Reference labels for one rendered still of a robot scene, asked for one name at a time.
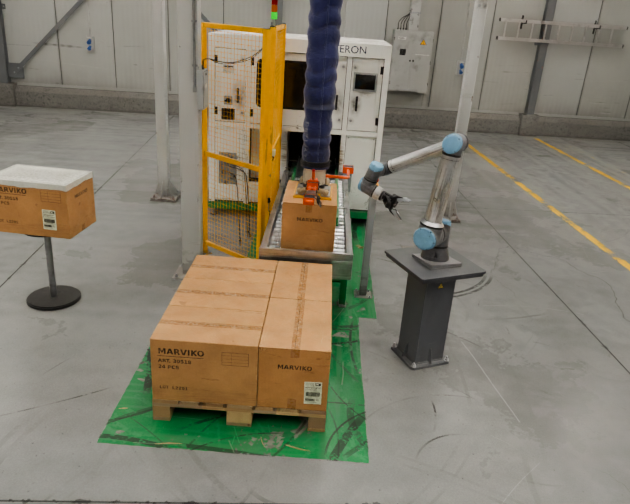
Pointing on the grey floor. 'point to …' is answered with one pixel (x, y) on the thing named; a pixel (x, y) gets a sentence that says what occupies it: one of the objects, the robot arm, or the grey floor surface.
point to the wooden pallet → (239, 415)
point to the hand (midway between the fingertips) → (406, 211)
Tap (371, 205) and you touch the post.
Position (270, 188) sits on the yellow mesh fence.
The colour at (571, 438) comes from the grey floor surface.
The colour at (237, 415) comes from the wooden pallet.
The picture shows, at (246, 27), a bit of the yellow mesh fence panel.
